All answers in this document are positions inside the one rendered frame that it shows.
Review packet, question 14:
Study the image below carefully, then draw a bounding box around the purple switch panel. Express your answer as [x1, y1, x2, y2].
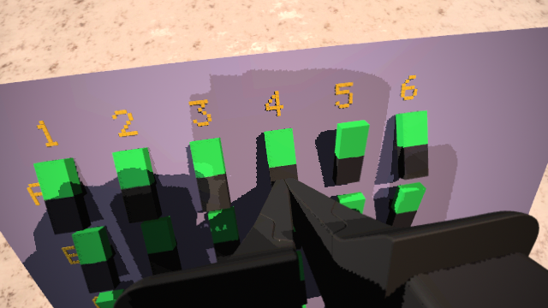
[0, 27, 548, 308]

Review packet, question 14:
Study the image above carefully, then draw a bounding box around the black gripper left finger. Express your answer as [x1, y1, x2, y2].
[114, 179, 303, 308]

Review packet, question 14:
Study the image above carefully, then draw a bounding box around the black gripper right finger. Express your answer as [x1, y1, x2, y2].
[285, 178, 539, 308]

